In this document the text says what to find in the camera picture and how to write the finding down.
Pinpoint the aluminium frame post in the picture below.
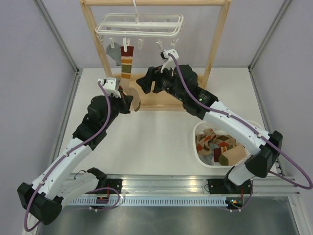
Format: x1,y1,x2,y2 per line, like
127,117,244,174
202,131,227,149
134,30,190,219
248,0,294,71
33,0,80,75

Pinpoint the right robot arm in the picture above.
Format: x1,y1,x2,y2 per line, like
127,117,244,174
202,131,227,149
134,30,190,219
136,65,283,194

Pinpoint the white slotted cable duct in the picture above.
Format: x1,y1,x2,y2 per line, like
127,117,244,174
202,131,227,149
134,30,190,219
69,196,228,207

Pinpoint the left aluminium frame post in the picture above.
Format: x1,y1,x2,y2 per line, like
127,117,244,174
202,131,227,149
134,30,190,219
33,0,80,75

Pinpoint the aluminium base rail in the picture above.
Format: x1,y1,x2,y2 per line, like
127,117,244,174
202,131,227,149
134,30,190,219
107,174,300,197

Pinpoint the beige argyle sock front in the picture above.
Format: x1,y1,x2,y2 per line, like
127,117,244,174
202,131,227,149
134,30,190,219
196,129,217,153

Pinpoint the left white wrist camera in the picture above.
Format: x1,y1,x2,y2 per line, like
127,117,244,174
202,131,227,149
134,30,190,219
98,77,121,98

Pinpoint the right aluminium frame post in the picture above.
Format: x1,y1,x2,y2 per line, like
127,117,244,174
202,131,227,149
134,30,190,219
248,0,294,71

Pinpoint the white hanger clip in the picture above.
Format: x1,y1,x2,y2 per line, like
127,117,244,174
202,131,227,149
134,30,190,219
171,39,179,48

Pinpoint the beige argyle sock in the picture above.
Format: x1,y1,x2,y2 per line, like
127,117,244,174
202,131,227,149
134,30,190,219
214,135,237,147
196,129,217,153

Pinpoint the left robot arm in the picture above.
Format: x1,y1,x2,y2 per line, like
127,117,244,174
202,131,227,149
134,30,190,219
17,91,133,232

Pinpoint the white plastic clip hanger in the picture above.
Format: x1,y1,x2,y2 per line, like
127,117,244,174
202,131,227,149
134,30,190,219
95,1,184,50

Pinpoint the striped beige sock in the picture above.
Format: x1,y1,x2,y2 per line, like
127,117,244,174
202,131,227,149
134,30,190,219
214,144,246,166
120,46,141,112

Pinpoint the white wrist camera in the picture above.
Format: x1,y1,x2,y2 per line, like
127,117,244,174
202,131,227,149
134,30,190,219
98,77,121,98
160,49,179,72

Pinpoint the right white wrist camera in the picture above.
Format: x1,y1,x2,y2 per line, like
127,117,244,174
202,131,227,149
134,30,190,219
160,49,179,72

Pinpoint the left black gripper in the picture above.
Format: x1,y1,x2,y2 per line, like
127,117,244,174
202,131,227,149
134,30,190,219
102,89,134,129

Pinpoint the wooden hanger rack frame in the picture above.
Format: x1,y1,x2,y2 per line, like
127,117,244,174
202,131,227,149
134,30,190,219
80,0,231,111

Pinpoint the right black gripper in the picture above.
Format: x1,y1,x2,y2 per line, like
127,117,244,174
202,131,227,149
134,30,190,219
136,61,186,103

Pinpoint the grey sock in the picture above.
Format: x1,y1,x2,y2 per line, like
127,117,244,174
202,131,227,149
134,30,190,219
106,43,122,66
198,143,219,165

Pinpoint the white perforated plastic basket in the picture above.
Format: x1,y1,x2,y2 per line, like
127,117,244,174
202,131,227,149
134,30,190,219
193,121,266,168

